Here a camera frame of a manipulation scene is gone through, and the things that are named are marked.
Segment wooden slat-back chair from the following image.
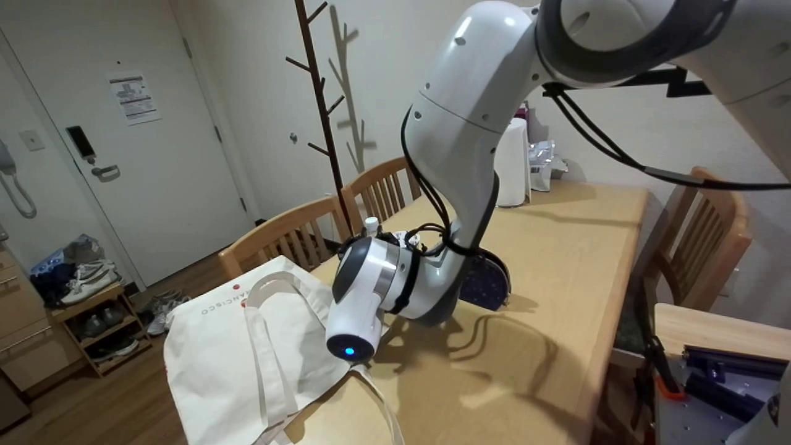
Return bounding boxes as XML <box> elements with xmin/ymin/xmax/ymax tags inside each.
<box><xmin>341</xmin><ymin>155</ymin><xmax>429</xmax><ymax>237</ymax></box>
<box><xmin>217</xmin><ymin>196</ymin><xmax>355</xmax><ymax>282</ymax></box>
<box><xmin>638</xmin><ymin>165</ymin><xmax>754</xmax><ymax>312</ymax></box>

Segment navy star pattern pouch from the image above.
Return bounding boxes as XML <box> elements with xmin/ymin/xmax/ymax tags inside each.
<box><xmin>456</xmin><ymin>248</ymin><xmax>515</xmax><ymax>315</ymax></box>

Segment white jug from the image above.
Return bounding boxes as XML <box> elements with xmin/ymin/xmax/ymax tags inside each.
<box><xmin>493</xmin><ymin>117</ymin><xmax>535</xmax><ymax>207</ymax></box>

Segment dark wooden coat rack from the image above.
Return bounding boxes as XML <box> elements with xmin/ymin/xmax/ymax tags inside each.
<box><xmin>282</xmin><ymin>0</ymin><xmax>356</xmax><ymax>242</ymax></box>

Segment crumpled clear plastic bag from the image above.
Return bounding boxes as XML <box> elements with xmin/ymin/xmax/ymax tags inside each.
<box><xmin>526</xmin><ymin>138</ymin><xmax>572</xmax><ymax>193</ymax></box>

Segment white canvas tote bag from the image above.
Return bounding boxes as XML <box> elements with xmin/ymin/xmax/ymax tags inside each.
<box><xmin>161</xmin><ymin>254</ymin><xmax>405</xmax><ymax>445</ymax></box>

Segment white door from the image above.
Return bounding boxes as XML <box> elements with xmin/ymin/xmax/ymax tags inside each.
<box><xmin>0</xmin><ymin>0</ymin><xmax>258</xmax><ymax>292</ymax></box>

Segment grey sneaker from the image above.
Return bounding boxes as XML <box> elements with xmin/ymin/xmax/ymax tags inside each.
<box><xmin>147</xmin><ymin>292</ymin><xmax>188</xmax><ymax>339</ymax></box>

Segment paper notice sheet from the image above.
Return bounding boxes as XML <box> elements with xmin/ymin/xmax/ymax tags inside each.
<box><xmin>106</xmin><ymin>72</ymin><xmax>164</xmax><ymax>128</ymax></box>

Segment white sneaker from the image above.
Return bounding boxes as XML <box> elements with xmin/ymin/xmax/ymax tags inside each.
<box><xmin>58</xmin><ymin>275</ymin><xmax>122</xmax><ymax>307</ymax></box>
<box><xmin>73</xmin><ymin>260</ymin><xmax>116</xmax><ymax>287</ymax></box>

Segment black orange clamp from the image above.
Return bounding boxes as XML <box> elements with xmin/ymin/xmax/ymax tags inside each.
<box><xmin>641</xmin><ymin>317</ymin><xmax>688</xmax><ymax>405</ymax></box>

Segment black electronic door lock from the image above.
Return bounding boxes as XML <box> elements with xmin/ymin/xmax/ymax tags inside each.
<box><xmin>65</xmin><ymin>123</ymin><xmax>99</xmax><ymax>165</ymax></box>

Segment light wooden side table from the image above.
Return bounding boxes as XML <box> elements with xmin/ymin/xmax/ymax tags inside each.
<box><xmin>652</xmin><ymin>301</ymin><xmax>791</xmax><ymax>366</ymax></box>

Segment dark blue shoe pile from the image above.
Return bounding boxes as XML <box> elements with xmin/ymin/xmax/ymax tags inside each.
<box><xmin>28</xmin><ymin>250</ymin><xmax>78</xmax><ymax>308</ymax></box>

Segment light wooden drawer cabinet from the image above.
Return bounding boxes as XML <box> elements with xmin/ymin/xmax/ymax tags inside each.
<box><xmin>0</xmin><ymin>245</ymin><xmax>84</xmax><ymax>392</ymax></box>

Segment white intercom handset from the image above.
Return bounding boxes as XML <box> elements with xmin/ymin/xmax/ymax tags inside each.
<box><xmin>0</xmin><ymin>138</ymin><xmax>41</xmax><ymax>221</ymax></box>

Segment silver door handle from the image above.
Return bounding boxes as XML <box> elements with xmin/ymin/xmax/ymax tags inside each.
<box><xmin>89</xmin><ymin>161</ymin><xmax>123</xmax><ymax>183</ymax></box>

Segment dark purple slotted frame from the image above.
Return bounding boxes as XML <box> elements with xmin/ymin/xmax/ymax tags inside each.
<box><xmin>681</xmin><ymin>344</ymin><xmax>786</xmax><ymax>423</ymax></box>

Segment white light switch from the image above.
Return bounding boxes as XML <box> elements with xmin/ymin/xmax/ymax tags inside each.
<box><xmin>17</xmin><ymin>125</ymin><xmax>47</xmax><ymax>154</ymax></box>

